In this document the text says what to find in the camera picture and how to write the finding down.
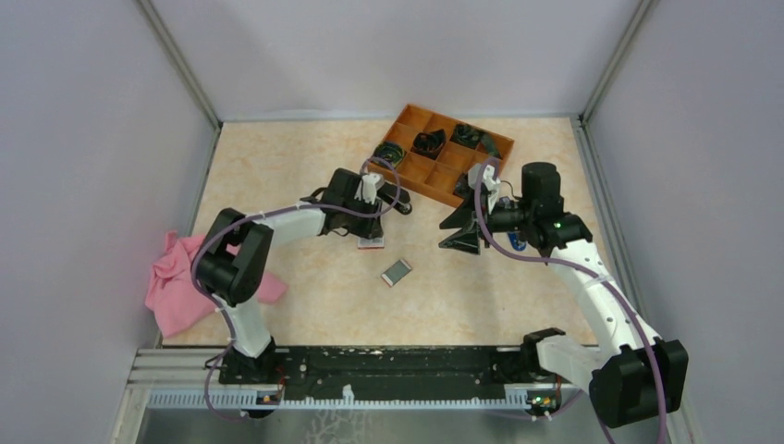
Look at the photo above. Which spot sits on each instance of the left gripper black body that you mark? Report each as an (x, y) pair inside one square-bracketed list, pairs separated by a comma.
[(360, 225)]

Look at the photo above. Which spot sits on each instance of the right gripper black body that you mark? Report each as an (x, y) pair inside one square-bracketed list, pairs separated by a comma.
[(501, 219)]

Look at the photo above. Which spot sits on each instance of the tray of staple strips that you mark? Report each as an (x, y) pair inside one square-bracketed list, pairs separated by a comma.
[(396, 272)]

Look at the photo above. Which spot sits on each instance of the red white staple box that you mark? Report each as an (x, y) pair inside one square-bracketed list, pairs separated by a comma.
[(371, 244)]

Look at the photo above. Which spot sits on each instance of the blue stapler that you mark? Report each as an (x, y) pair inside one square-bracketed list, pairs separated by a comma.
[(516, 243)]

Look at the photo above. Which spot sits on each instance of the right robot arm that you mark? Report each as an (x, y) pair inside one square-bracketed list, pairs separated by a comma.
[(632, 374)]

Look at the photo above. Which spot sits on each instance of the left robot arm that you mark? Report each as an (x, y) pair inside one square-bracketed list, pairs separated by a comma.
[(228, 268)]

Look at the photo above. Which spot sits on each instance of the black coiled item lower right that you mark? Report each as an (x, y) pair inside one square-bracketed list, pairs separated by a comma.
[(464, 186)]

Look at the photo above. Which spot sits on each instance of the black coiled item blue-green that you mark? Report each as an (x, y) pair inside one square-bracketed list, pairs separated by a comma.
[(388, 154)]

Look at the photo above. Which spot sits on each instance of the orange compartment tray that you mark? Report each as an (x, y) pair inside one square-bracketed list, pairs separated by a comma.
[(436, 179)]

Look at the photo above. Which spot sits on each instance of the dark green flat item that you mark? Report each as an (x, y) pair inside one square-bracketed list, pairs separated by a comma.
[(490, 147)]

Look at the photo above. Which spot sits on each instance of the black coiled item centre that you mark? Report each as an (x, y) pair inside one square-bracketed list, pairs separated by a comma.
[(429, 144)]

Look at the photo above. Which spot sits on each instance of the black coiled item upper right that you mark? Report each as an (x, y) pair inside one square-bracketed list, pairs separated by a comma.
[(467, 135)]

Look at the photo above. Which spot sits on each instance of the pink cloth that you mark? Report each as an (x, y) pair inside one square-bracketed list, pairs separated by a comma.
[(176, 304)]

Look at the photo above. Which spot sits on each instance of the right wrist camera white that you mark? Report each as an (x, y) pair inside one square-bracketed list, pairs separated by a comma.
[(483, 179)]

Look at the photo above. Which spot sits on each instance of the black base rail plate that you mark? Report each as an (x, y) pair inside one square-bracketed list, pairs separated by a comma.
[(431, 374)]

